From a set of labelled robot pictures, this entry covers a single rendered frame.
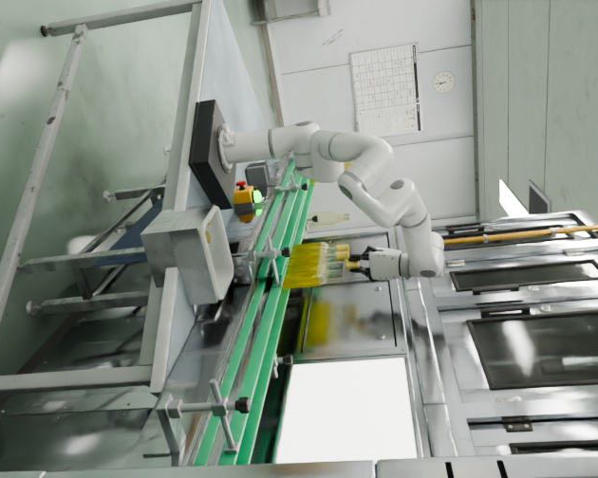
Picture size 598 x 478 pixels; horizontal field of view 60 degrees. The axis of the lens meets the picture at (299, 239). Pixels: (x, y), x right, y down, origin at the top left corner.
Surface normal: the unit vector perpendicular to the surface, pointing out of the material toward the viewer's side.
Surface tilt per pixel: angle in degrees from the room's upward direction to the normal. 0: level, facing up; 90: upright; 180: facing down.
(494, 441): 90
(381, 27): 90
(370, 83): 90
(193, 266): 90
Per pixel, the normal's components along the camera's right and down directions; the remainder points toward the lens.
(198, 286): -0.10, 0.41
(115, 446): -0.16, -0.90
